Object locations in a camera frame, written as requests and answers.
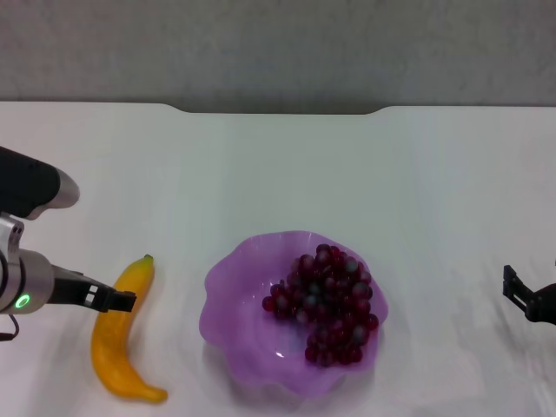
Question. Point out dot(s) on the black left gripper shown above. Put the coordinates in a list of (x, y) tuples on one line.
[(71, 289)]

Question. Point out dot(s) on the purple wavy plastic plate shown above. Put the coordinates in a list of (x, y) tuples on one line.
[(243, 313)]

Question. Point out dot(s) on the left wrist camera silver bracket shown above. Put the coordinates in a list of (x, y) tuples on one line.
[(11, 232)]

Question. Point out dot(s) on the yellow banana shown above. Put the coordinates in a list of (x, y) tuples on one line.
[(113, 347)]

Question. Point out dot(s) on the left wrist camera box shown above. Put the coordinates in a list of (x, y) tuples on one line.
[(26, 182)]

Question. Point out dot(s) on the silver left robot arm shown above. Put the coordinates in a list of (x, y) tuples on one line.
[(37, 278)]

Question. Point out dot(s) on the dark red grape bunch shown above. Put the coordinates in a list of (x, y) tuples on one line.
[(330, 304)]

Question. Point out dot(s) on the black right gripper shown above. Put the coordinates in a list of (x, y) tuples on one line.
[(543, 304)]

